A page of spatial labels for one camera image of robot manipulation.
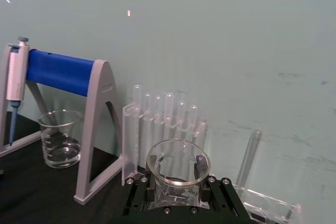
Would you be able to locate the clear plastic test tube rack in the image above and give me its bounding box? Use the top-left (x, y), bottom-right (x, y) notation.
top-left (209, 126), bottom-right (302, 222)

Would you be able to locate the black table cloth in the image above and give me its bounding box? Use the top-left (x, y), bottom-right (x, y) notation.
top-left (0, 112), bottom-right (263, 224)

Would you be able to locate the clear glass test tube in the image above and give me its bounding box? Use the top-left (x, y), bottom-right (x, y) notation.
top-left (236, 129), bottom-right (263, 186)

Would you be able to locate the clear acrylic pipette rack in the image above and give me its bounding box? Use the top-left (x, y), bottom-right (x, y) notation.
top-left (121, 103), bottom-right (208, 186)

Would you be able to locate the clear plastic transfer pipette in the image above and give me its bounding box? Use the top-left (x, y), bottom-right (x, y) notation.
top-left (133, 84), bottom-right (143, 156)
top-left (189, 104), bottom-right (198, 143)
top-left (164, 92), bottom-right (174, 142)
top-left (154, 95), bottom-right (163, 146)
top-left (143, 92), bottom-right (152, 154)
top-left (176, 100), bottom-right (186, 141)

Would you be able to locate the graduated clear glass beaker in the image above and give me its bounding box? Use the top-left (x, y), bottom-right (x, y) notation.
top-left (37, 109), bottom-right (85, 169)

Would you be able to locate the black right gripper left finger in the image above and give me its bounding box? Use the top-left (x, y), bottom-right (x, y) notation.
top-left (121, 155), bottom-right (165, 221)

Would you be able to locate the grey and blue pipette stand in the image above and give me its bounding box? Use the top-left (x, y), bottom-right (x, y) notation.
top-left (0, 44), bottom-right (124, 205)

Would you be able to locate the grey and blue micropipette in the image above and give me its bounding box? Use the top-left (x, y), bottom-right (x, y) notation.
top-left (5, 36), bottom-right (30, 147)

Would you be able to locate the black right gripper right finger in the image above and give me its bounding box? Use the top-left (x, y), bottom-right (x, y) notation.
top-left (193, 154), bottom-right (256, 224)

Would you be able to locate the small clear glass beaker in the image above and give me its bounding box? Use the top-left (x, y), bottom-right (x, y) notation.
top-left (146, 138), bottom-right (212, 210)

